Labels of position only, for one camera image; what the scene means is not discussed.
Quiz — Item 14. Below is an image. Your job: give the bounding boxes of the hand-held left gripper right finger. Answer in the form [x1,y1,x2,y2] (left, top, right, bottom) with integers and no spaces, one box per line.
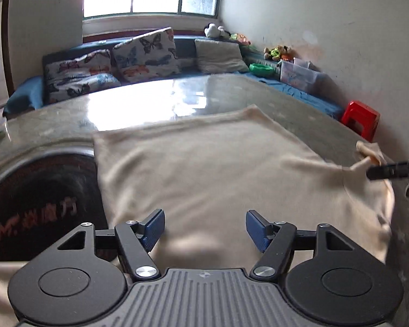
[245,209,357,281]

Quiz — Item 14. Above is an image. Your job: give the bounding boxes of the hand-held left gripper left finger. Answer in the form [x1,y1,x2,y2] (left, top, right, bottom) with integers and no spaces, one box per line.
[56,209,166,281]

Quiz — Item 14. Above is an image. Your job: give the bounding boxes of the cream sweater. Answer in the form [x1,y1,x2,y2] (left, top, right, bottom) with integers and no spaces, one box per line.
[0,105,396,327]

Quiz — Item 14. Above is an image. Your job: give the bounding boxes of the red plastic stool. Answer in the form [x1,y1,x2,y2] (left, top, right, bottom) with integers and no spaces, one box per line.
[341,100,380,143]

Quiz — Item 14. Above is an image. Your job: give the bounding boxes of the dark round table inset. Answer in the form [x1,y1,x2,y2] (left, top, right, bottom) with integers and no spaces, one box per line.
[0,153,110,263]

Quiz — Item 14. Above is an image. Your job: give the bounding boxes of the clear plastic storage box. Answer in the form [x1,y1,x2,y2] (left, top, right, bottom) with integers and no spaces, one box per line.
[278,58,333,94]

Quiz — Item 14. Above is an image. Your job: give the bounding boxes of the grey quilted table cover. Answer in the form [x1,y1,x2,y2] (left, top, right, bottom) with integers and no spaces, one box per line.
[0,74,409,327]

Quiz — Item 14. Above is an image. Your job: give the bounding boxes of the green bowl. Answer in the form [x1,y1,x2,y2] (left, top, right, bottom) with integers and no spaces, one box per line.
[249,63,275,76]

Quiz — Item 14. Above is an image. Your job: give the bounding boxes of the pile of small plush toys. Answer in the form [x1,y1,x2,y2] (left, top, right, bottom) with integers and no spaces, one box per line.
[263,45,295,62]

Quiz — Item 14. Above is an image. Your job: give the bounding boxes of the long butterfly print pillow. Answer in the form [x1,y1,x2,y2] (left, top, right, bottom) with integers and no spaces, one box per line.
[43,49,121,104]

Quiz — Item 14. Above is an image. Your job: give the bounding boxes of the square butterfly print pillow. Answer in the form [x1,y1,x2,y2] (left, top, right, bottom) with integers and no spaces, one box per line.
[112,26,183,83]

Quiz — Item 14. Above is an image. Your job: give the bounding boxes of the grey pillow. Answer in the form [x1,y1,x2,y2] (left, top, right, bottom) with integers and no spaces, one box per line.
[194,39,249,74]

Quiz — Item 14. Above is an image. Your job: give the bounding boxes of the blue sofa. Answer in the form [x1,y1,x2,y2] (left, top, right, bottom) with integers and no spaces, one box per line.
[3,34,345,120]

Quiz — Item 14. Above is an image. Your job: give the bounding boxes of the pink green plush toys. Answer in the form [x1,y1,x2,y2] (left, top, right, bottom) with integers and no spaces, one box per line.
[230,32,252,46]

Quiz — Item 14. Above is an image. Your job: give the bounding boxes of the panda plush toy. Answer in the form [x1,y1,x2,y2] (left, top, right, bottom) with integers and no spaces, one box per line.
[204,23,230,40]

